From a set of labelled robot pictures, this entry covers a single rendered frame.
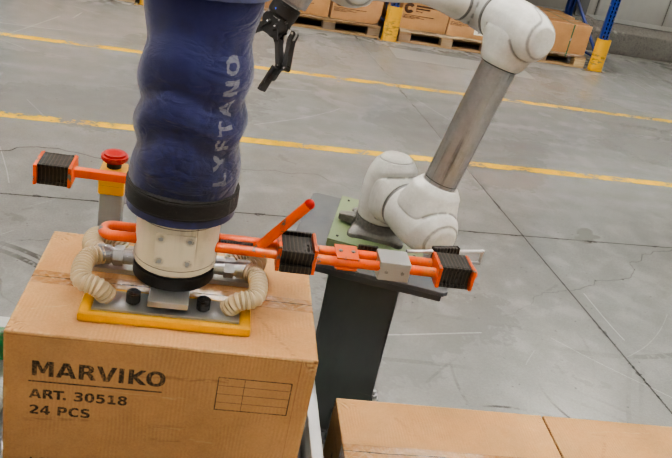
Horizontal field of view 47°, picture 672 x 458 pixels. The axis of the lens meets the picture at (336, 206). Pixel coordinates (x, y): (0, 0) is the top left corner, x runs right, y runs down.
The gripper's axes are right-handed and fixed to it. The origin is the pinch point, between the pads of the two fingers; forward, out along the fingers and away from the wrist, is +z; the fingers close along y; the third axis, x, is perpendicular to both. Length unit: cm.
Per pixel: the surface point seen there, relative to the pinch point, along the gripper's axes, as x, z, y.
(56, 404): 48, 68, -36
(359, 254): 10, 14, -56
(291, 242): 19, 20, -45
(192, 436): 31, 62, -57
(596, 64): -814, -149, 112
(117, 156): 7.2, 37.2, 14.4
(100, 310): 46, 48, -31
